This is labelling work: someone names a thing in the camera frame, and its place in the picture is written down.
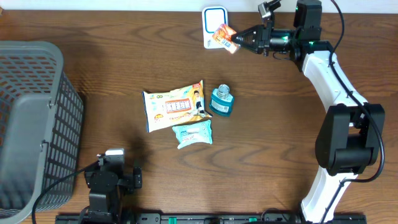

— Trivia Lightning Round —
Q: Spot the white barcode scanner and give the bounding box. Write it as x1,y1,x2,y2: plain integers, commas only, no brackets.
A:
201,6,228,49

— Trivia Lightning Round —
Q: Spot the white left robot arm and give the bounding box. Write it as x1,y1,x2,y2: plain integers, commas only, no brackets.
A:
78,157,142,223

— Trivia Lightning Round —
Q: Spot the grey plastic mesh basket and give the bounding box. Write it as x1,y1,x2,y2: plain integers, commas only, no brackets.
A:
1,41,84,223

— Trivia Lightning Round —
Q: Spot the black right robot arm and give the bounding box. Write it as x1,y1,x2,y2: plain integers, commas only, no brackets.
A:
231,0,385,223

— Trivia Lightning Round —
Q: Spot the small teal wipes pack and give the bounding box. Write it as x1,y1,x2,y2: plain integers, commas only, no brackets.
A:
172,119,213,149

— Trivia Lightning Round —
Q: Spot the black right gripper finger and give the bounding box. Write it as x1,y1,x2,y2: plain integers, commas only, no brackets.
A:
231,25,260,40
232,37,259,54

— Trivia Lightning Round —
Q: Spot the black mounting rail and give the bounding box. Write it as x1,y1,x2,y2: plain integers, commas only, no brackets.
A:
55,212,367,224

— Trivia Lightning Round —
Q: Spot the small orange snack packet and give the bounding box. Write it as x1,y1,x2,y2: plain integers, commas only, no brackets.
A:
212,24,240,54

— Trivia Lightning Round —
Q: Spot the teal mouthwash bottle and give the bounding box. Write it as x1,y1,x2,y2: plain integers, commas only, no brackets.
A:
209,84,234,116

